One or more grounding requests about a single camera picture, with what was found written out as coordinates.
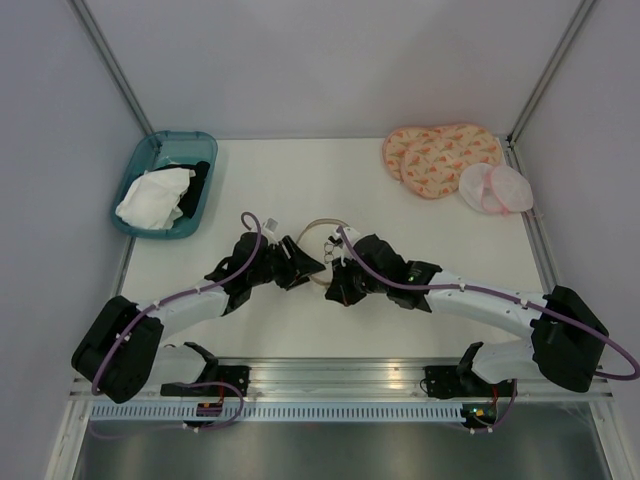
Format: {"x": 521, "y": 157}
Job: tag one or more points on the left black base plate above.
{"x": 237, "y": 376}

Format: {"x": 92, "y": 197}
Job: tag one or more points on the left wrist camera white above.
{"x": 269, "y": 230}

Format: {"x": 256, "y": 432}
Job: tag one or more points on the aluminium frame post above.
{"x": 100, "y": 43}
{"x": 574, "y": 27}

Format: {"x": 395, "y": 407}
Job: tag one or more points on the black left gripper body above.
{"x": 279, "y": 267}

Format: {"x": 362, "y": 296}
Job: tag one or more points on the aluminium front rail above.
{"x": 364, "y": 379}

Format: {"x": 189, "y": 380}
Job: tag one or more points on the pink trimmed mesh laundry bag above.
{"x": 495, "y": 190}

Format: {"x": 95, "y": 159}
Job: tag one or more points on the teal plastic bin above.
{"x": 166, "y": 150}

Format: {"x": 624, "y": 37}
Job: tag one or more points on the white slotted cable duct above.
{"x": 279, "y": 411}

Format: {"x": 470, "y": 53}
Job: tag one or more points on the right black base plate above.
{"x": 443, "y": 382}

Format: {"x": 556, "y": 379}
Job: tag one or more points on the right side aluminium rail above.
{"x": 533, "y": 222}

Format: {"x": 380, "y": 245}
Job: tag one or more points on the left aluminium frame post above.
{"x": 100, "y": 43}

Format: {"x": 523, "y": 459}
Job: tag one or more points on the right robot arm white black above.
{"x": 556, "y": 335}

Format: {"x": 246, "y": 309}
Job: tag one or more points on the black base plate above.
{"x": 443, "y": 382}
{"x": 237, "y": 376}

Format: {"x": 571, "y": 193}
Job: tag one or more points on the orange floral laundry bag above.
{"x": 429, "y": 161}

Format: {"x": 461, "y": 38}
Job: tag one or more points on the right aluminium frame post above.
{"x": 574, "y": 27}

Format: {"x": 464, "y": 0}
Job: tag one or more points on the black garment in bin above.
{"x": 197, "y": 176}

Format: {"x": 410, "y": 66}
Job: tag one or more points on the white cloth in bin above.
{"x": 151, "y": 202}

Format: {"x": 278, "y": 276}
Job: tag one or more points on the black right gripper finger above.
{"x": 340, "y": 264}
{"x": 345, "y": 288}

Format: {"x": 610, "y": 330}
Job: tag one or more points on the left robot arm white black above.
{"x": 125, "y": 348}

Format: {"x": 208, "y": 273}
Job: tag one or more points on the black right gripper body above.
{"x": 370, "y": 284}

